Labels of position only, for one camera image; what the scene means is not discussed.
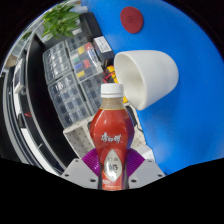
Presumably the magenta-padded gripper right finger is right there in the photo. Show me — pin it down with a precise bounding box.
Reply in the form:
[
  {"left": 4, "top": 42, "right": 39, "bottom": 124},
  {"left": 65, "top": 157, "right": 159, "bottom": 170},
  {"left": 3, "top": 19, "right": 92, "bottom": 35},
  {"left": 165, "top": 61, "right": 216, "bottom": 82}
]
[{"left": 126, "top": 148, "right": 166, "bottom": 190}]

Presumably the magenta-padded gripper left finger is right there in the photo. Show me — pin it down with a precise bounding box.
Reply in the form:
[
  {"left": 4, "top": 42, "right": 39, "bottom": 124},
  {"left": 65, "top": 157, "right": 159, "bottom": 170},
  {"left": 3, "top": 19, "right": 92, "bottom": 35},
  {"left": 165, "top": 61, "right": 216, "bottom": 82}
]
[{"left": 61, "top": 148, "right": 101, "bottom": 190}]

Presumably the red drink bottle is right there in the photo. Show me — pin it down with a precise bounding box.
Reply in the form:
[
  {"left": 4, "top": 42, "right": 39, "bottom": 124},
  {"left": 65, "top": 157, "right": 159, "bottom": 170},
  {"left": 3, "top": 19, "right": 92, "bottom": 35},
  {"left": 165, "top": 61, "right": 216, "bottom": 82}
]
[{"left": 89, "top": 83, "right": 135, "bottom": 192}]

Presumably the black zip pouch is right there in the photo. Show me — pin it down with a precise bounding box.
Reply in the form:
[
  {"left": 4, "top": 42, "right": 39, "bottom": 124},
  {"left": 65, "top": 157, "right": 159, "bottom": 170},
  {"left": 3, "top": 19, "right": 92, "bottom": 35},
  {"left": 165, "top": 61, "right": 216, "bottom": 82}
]
[{"left": 124, "top": 104, "right": 140, "bottom": 130}]

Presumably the black shelf unit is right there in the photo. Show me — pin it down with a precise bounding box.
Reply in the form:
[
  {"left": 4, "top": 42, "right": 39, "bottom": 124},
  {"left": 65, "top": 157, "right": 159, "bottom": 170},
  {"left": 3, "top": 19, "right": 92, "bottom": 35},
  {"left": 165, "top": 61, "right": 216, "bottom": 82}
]
[{"left": 0, "top": 19, "right": 78, "bottom": 174}]

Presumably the grey small-parts drawer cabinet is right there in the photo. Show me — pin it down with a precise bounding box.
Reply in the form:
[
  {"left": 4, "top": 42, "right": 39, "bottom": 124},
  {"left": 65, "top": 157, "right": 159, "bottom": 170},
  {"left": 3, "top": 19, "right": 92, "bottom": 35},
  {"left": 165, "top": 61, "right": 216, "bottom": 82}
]
[
  {"left": 41, "top": 39, "right": 74, "bottom": 84},
  {"left": 47, "top": 71, "right": 93, "bottom": 129},
  {"left": 79, "top": 73, "right": 108, "bottom": 113}
]

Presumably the white cup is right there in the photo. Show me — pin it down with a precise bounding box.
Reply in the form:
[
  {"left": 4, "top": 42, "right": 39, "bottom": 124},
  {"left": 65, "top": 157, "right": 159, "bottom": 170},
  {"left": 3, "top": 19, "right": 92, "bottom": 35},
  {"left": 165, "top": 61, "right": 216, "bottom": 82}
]
[{"left": 113, "top": 49, "right": 180, "bottom": 112}]

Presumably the yellow multimeter with red leads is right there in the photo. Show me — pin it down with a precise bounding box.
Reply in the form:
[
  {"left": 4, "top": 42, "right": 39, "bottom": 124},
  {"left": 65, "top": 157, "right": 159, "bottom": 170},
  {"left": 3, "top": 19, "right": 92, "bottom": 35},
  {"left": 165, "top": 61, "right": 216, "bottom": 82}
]
[{"left": 104, "top": 64, "right": 129, "bottom": 104}]

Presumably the drawer cabinet with coloured drawers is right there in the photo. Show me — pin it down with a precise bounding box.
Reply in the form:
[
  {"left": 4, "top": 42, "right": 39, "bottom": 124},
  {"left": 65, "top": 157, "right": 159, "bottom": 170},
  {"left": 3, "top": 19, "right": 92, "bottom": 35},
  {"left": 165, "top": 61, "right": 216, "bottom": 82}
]
[{"left": 68, "top": 41, "right": 104, "bottom": 81}]

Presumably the black box with white label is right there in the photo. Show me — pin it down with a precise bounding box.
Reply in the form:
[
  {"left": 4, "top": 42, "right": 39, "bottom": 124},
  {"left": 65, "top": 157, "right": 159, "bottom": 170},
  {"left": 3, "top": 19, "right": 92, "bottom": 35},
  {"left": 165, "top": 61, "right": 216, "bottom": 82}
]
[{"left": 92, "top": 34, "right": 116, "bottom": 63}]

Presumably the black flat case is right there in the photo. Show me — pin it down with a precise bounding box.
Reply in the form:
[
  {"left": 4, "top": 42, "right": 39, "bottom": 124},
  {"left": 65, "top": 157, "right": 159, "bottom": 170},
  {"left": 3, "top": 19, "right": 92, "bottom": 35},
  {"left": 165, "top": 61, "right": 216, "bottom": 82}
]
[{"left": 79, "top": 11, "right": 103, "bottom": 38}]

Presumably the green potted plant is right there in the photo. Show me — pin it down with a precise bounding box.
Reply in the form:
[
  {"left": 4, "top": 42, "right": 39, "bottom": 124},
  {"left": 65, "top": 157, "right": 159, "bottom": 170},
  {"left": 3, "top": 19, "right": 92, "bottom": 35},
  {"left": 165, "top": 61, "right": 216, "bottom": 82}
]
[{"left": 41, "top": 1, "right": 83, "bottom": 39}]

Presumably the flat round red coaster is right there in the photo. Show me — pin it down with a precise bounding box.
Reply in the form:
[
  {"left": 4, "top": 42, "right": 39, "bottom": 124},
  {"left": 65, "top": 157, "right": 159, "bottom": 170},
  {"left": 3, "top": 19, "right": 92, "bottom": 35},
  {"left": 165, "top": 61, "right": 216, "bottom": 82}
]
[{"left": 119, "top": 5, "right": 145, "bottom": 35}]

